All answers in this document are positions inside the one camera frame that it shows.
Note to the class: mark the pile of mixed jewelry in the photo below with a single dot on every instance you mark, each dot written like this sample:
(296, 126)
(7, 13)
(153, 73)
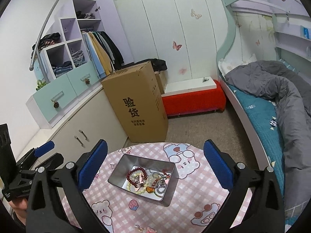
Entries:
(157, 183)

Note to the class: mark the hanging clothes row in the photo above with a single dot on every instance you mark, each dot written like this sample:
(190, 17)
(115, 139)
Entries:
(104, 54)

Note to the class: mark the beige low cabinet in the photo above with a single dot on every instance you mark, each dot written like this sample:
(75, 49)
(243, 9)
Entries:
(81, 128)

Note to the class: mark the red storage bench white top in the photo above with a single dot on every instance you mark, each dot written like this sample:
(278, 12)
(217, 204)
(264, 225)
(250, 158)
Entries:
(195, 102)

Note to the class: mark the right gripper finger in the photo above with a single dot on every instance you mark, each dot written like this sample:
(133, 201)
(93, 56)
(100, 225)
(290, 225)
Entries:
(35, 153)

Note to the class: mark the teal bed sheet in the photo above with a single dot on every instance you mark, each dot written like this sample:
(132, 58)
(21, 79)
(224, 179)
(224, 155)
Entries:
(260, 113)

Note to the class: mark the person's left hand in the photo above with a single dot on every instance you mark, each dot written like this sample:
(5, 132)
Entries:
(19, 206)

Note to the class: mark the small pearl earring jewelry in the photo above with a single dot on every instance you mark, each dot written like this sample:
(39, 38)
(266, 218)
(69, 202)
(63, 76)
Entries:
(140, 229)

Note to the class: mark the mint green bunk bed frame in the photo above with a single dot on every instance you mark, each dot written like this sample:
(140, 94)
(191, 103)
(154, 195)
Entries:
(277, 30)

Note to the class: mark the pink checkered cartoon tablecloth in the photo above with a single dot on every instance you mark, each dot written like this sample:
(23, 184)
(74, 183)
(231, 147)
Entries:
(197, 198)

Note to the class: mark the white wardrobe with butterflies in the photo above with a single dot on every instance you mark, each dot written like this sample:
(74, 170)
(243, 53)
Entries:
(186, 34)

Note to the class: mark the grey duvet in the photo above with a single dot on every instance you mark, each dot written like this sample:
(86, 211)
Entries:
(271, 80)

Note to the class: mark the tall brown cardboard box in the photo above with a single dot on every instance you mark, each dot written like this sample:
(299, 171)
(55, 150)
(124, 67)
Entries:
(135, 97)

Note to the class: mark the grey metal tin box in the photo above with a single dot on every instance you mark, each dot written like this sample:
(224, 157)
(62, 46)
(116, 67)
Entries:
(131, 173)

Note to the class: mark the mint drawer shelf unit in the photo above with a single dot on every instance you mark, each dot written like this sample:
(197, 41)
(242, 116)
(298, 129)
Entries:
(64, 71)

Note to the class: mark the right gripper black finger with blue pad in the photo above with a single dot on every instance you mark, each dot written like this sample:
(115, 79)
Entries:
(45, 212)
(265, 212)

